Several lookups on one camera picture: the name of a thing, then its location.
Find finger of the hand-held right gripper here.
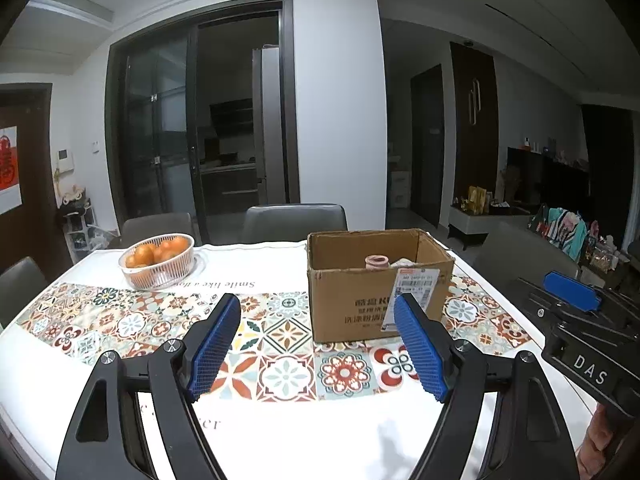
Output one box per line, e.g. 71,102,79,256
515,277,581,328
544,271,640,331

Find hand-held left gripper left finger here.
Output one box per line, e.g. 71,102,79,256
55,292,242,480

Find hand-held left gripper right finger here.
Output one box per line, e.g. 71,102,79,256
393,292,588,480

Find brown cardboard box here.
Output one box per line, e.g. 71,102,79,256
306,228,456,345

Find person's right hand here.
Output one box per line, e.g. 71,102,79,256
580,405,623,480

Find grey dining chair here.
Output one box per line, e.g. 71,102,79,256
241,203,348,245
120,212,201,250
0,256,48,328
472,221,581,291

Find colourful clothes pile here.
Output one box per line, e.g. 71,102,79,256
530,203,601,261

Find white plastic fruit basket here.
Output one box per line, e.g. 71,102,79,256
118,233,196,291

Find white tv stand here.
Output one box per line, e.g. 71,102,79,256
447,202,536,251

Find pile of oranges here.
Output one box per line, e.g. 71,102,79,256
125,237,190,271

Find yellow gift bags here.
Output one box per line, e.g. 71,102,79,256
467,186,493,213

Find black television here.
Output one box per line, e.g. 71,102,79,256
506,146,546,206

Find tall dark wooden cabinet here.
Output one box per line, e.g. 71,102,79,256
450,41,500,211

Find white hallway box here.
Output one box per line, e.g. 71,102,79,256
390,170,412,209

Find white shoe rack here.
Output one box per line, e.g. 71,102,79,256
62,195,101,253

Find dark interior door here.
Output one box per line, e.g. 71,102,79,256
411,64,446,231

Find dark framed sliding glass door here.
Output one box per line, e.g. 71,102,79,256
106,0,301,241

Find silver refrigerator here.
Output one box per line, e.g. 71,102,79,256
251,46,288,206

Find black range hood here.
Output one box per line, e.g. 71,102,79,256
209,99,253,138

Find dark wooden door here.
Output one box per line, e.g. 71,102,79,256
0,83,73,281

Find red paper door decoration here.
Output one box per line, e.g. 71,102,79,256
0,126,23,213

